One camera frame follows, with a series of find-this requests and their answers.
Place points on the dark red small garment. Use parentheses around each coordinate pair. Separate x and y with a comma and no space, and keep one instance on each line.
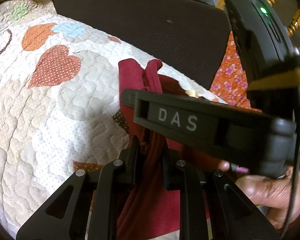
(151,210)

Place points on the orange floral fabric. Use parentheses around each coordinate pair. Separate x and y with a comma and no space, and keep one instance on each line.
(230,82)

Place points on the black camera box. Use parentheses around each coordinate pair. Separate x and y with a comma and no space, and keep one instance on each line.
(267,54)

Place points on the right hand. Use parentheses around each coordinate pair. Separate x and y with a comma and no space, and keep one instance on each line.
(271,193)

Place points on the cream quilted patchwork blanket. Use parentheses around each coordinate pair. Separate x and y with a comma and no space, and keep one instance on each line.
(59,93)

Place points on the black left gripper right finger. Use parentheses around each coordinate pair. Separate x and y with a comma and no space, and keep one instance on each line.
(212,206)

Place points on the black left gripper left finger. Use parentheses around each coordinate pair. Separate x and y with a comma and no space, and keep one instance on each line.
(88,204)

